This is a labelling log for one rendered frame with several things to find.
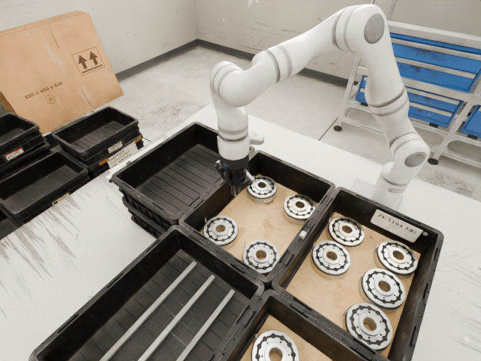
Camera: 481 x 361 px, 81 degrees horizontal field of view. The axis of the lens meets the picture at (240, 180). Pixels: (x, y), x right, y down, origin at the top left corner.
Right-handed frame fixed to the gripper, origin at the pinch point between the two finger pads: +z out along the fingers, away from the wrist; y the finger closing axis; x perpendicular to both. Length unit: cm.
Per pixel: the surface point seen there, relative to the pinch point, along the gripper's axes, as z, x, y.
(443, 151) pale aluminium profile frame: 86, 192, 59
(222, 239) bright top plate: 11.6, -9.5, 2.1
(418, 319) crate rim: 5, -4, 51
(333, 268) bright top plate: 11.6, 0.9, 31.7
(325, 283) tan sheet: 14.7, -2.5, 31.5
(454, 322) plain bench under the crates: 28, 16, 66
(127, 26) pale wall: 43, 162, -277
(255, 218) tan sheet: 14.5, 4.1, 4.4
